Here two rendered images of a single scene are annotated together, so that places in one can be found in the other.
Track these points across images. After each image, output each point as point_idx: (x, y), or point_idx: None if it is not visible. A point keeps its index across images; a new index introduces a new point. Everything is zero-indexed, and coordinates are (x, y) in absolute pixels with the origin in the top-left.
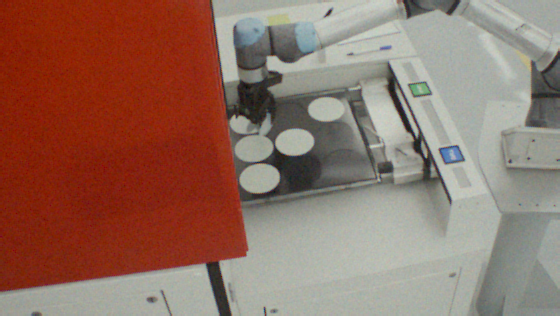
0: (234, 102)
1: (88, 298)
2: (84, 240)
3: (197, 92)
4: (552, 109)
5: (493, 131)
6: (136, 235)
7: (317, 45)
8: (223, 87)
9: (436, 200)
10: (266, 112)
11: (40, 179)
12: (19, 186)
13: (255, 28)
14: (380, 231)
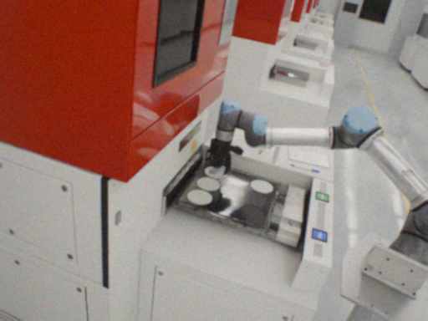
0: None
1: (29, 166)
2: (37, 117)
3: (120, 26)
4: (411, 244)
5: (364, 248)
6: (66, 128)
7: (268, 140)
8: (155, 58)
9: (297, 261)
10: (222, 164)
11: (22, 54)
12: (11, 54)
13: (232, 104)
14: (251, 261)
